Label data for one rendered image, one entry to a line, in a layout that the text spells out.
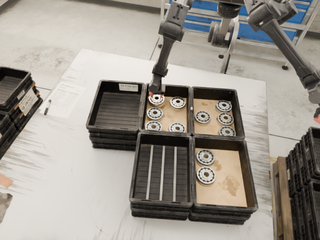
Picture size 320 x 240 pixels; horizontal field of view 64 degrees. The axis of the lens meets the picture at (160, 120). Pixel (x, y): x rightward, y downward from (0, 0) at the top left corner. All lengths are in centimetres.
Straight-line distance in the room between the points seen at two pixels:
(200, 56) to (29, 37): 235
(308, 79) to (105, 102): 116
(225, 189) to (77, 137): 97
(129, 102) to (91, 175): 52
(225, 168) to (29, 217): 107
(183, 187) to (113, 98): 76
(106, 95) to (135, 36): 216
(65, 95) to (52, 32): 219
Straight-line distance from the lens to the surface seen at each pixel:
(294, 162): 237
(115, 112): 166
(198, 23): 337
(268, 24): 117
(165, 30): 114
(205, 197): 137
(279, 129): 295
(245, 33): 343
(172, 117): 162
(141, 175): 139
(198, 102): 174
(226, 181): 144
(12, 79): 265
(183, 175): 141
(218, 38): 176
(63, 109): 192
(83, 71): 219
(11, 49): 396
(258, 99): 209
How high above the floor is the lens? 207
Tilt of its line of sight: 51 degrees down
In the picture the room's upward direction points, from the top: 4 degrees clockwise
